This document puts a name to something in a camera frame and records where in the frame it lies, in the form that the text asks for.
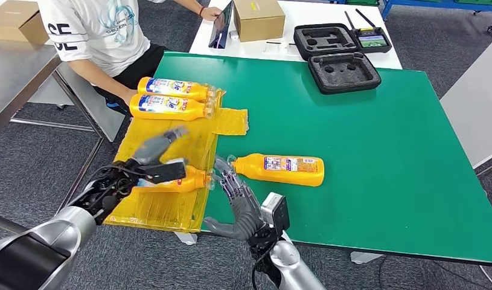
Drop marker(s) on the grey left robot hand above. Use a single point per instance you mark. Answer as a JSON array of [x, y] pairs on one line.
[[153, 150]]

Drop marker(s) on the person's right hand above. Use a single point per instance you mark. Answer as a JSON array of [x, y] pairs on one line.
[[131, 96]]

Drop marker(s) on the person's left hand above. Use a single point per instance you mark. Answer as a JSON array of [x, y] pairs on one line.
[[212, 13]]

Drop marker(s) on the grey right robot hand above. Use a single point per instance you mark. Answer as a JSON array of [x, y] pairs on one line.
[[245, 220]]

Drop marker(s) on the orange detergent bottle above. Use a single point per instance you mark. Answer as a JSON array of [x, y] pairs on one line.
[[193, 95], [193, 180], [253, 171], [169, 115]]

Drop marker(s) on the person's left forearm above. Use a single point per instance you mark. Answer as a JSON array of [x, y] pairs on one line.
[[186, 5]]

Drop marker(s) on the person's right forearm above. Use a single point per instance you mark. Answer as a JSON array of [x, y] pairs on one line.
[[95, 78]]

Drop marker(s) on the red wristband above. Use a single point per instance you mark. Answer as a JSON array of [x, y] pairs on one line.
[[201, 10]]

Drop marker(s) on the dark tablet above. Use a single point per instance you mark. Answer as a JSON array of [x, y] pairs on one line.
[[220, 28]]

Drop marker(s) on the small white object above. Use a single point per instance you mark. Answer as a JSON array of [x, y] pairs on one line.
[[234, 35]]

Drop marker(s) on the tall brown cardboard box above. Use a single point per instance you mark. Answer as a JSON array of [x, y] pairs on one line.
[[258, 23]]

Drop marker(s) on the grey side panel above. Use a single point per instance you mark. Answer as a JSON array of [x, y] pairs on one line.
[[85, 116]]

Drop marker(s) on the white table foot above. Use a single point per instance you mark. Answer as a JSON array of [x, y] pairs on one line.
[[186, 239], [366, 257]]

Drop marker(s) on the person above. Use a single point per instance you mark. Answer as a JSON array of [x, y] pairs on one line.
[[105, 36]]

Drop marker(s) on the black pen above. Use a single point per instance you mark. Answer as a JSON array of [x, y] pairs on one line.
[[280, 43]]

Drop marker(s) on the white table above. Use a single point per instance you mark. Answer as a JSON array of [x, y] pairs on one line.
[[309, 12]]

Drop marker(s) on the black foam case half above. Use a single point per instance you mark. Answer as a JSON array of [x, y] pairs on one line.
[[326, 41], [344, 75]]

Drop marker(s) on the steel table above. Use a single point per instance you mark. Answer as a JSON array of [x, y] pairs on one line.
[[13, 72]]

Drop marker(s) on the flat brown cardboard box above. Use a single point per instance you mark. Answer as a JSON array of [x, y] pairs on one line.
[[13, 20]]

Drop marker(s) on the green crate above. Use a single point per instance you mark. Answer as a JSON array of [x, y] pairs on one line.
[[362, 2]]

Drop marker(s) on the black remote controller with screen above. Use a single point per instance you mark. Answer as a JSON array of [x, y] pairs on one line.
[[372, 41]]

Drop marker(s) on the blue metal rack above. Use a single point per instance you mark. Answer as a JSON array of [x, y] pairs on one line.
[[437, 4]]

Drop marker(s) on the grey table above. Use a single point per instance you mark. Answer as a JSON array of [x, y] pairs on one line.
[[478, 101]]

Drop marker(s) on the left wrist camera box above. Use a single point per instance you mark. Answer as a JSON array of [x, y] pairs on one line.
[[165, 172]]

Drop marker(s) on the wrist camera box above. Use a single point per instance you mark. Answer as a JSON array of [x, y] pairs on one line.
[[165, 172], [277, 214]]

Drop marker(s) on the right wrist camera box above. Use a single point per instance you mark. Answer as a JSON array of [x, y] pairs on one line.
[[277, 214]]

